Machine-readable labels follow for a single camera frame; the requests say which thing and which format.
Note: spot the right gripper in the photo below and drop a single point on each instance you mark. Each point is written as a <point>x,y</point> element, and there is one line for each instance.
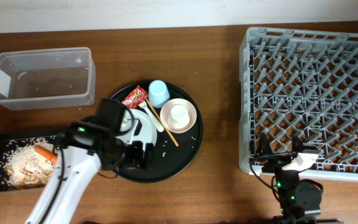
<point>276,161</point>

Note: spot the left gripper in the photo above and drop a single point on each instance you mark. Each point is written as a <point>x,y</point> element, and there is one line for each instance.
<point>135,162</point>

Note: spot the grey plate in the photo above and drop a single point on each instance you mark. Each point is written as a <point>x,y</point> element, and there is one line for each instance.
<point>139,129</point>

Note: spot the orange carrot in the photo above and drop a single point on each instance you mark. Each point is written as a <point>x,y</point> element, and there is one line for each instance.
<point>49,155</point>

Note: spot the rice and nuts pile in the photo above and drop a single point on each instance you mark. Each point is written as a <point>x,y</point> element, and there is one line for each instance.
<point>27,168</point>

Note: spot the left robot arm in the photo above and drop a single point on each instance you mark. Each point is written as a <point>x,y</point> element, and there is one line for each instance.
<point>78,161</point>

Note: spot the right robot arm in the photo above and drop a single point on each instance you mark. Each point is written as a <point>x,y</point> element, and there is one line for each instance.
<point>299,199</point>

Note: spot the grey dishwasher rack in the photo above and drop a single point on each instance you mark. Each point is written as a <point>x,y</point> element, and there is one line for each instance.
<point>301,83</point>

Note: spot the white plastic fork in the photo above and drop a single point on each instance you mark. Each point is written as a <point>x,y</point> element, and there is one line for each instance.
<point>156,122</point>

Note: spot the wooden chopstick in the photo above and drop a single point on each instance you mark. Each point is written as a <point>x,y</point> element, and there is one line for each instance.
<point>158,117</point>

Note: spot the white cup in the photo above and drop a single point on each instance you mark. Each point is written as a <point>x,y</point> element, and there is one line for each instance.
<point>178,117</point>

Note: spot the round black tray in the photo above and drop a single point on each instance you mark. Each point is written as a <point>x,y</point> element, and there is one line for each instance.
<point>169,159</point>

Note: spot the pink bowl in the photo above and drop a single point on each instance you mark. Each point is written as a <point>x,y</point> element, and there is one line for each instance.
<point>165,111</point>

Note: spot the red snack wrapper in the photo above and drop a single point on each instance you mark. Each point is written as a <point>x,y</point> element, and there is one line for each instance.
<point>135,97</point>

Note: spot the light blue cup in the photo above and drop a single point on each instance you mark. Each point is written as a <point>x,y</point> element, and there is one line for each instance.
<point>158,93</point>

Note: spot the clear plastic bin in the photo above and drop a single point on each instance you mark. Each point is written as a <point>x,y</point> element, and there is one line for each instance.
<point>47,78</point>

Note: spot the black rectangular tray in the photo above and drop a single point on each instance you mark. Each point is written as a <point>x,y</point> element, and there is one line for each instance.
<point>10,143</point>

